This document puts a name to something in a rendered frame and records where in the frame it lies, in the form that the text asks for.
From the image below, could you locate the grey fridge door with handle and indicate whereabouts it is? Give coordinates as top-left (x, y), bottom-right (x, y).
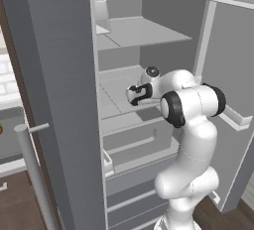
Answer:
top-left (0, 0), bottom-right (107, 230)

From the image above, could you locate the grey fridge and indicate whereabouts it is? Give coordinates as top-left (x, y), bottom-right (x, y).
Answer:
top-left (88, 0), bottom-right (212, 230)

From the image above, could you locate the grey freezer drawer front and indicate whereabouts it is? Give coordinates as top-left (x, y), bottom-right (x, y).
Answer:
top-left (104, 166), bottom-right (174, 230)

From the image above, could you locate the grey fridge door with bins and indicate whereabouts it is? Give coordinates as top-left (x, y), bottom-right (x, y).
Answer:
top-left (192, 0), bottom-right (254, 214)

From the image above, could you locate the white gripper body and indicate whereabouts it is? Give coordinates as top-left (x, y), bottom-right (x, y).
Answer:
top-left (125, 85), bottom-right (141, 107)

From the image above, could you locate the grey fridge shelf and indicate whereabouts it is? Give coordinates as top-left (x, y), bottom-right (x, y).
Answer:
top-left (98, 64), bottom-right (167, 121)
top-left (95, 16), bottom-right (193, 52)

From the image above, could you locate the grey fridge crisper drawer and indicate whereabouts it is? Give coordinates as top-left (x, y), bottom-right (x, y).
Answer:
top-left (100, 116), bottom-right (175, 167)

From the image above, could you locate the grey cylindrical door handle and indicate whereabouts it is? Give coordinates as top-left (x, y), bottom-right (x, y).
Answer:
top-left (13, 122), bottom-right (58, 230)

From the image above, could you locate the brown cupboard door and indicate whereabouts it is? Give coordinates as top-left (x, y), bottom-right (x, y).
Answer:
top-left (0, 170), bottom-right (48, 230)

